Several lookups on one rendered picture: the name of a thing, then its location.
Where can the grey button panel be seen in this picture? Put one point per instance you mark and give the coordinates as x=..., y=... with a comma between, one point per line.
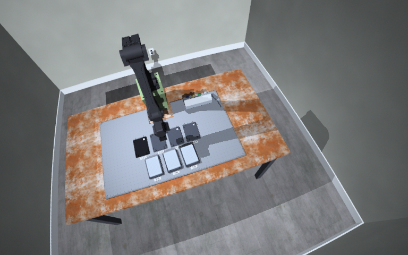
x=198, y=100

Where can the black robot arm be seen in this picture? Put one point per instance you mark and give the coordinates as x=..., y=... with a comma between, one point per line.
x=134, y=54

